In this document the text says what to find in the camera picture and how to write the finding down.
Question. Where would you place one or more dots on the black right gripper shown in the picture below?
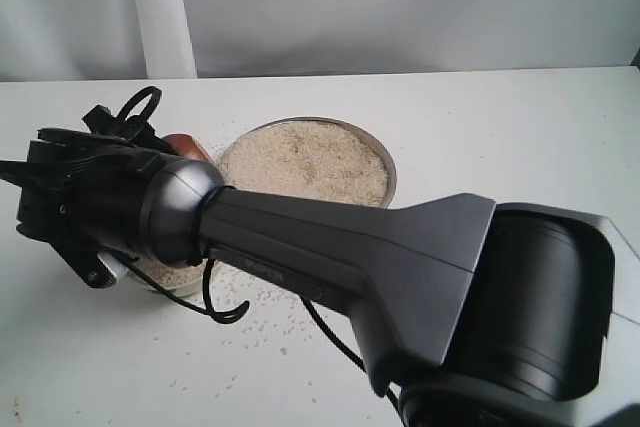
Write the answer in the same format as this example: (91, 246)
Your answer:
(88, 188)

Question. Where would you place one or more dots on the brown wooden cup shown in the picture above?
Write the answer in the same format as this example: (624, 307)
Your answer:
(187, 146)

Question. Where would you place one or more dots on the white ceramic rice bowl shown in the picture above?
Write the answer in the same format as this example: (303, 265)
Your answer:
(182, 282)

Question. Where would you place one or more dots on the round steel rice tray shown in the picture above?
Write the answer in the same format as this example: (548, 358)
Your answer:
(312, 158)

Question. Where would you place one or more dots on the white backdrop curtain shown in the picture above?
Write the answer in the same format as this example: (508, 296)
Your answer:
(60, 40)

